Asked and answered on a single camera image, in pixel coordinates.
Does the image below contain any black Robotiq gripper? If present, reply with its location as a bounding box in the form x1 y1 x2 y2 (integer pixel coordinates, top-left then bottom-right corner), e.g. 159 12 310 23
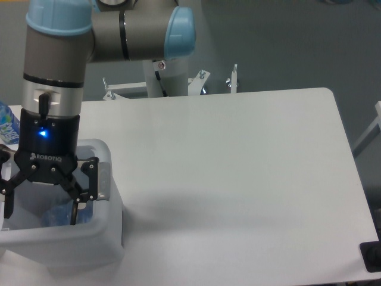
1 108 99 225

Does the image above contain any clear plastic bottle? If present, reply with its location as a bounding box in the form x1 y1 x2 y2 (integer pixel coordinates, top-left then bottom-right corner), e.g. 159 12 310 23
41 201 93 227

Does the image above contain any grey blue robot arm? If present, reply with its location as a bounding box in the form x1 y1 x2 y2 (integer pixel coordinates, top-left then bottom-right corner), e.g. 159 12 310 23
1 1 196 225

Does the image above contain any white plastic trash can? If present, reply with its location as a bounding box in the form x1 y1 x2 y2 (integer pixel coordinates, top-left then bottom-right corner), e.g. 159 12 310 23
1 139 124 268

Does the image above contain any blue labelled water bottle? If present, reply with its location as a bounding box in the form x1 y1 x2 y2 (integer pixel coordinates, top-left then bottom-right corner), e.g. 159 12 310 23
1 102 20 145

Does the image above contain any black clamp at table edge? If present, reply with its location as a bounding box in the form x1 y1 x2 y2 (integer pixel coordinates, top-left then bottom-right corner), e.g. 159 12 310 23
360 241 380 273

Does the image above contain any black cable on pedestal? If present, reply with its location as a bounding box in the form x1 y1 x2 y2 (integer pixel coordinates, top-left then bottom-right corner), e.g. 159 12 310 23
153 61 168 98

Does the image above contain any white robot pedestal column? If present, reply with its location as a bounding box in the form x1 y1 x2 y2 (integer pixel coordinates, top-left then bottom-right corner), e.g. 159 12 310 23
142 57 189 98

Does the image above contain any white metal base frame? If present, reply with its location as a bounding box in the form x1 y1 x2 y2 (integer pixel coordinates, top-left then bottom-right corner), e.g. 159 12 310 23
102 63 241 101

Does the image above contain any white frame at right edge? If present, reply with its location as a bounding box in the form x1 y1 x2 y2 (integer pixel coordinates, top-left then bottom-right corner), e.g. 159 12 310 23
352 101 380 158

